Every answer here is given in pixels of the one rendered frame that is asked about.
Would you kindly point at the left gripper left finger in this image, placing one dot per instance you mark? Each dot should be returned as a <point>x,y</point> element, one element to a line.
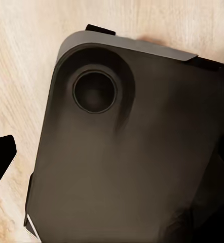
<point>7,152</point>

